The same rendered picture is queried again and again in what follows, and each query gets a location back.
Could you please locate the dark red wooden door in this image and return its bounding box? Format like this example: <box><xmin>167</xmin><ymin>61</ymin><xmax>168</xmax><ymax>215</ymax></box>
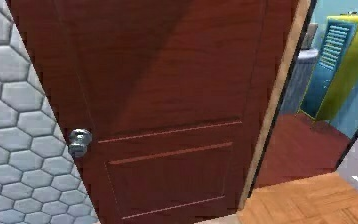
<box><xmin>5</xmin><ymin>0</ymin><xmax>312</xmax><ymax>224</ymax></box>

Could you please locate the silver round door knob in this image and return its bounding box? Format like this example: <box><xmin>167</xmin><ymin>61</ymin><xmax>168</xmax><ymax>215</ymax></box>
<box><xmin>67</xmin><ymin>128</ymin><xmax>94</xmax><ymax>159</ymax></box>

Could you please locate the grey blue round bin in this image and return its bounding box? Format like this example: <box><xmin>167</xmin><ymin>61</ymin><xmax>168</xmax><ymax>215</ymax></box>
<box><xmin>280</xmin><ymin>48</ymin><xmax>320</xmax><ymax>116</ymax></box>

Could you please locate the yellow and blue cabinet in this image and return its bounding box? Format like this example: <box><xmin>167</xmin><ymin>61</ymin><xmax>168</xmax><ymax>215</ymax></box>
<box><xmin>298</xmin><ymin>14</ymin><xmax>358</xmax><ymax>123</ymax></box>

